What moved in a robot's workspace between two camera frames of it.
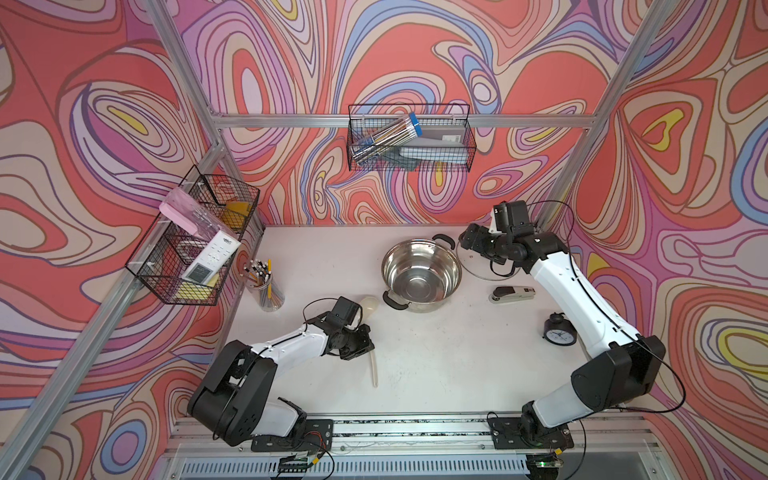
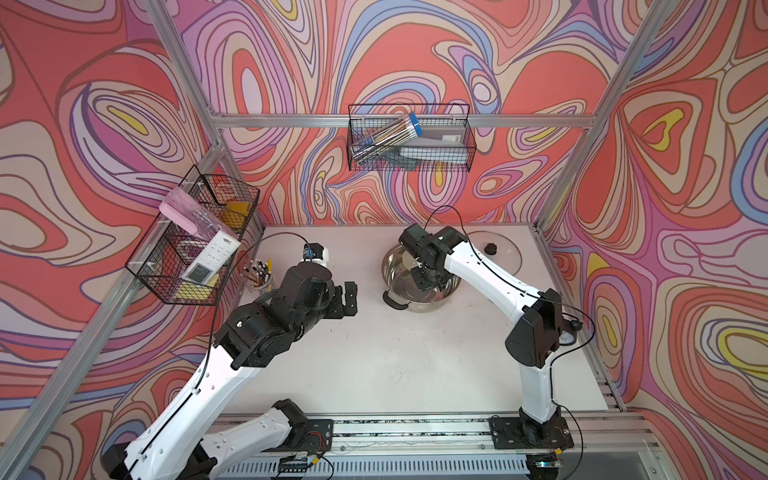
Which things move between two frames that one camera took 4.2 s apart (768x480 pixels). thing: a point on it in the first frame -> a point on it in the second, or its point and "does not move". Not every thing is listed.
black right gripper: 473,235 -> 422,284
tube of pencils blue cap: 381,143 does not move
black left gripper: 365,344 -> 337,308
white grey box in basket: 438,143 does not move
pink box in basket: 190,213 does not move
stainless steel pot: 421,274 does not move
